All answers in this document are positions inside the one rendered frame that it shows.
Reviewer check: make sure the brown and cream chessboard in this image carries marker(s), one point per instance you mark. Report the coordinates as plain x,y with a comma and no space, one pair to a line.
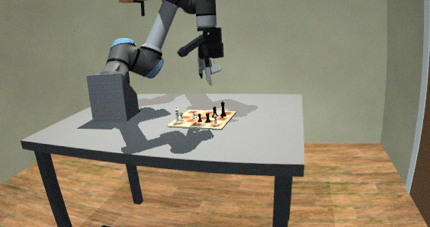
189,122

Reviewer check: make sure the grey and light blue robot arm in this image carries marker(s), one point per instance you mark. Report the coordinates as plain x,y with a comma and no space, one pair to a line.
147,61

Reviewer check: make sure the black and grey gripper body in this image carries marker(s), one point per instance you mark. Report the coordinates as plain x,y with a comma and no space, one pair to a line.
213,42

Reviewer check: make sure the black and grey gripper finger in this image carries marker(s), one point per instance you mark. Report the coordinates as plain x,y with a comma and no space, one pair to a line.
210,67
200,67

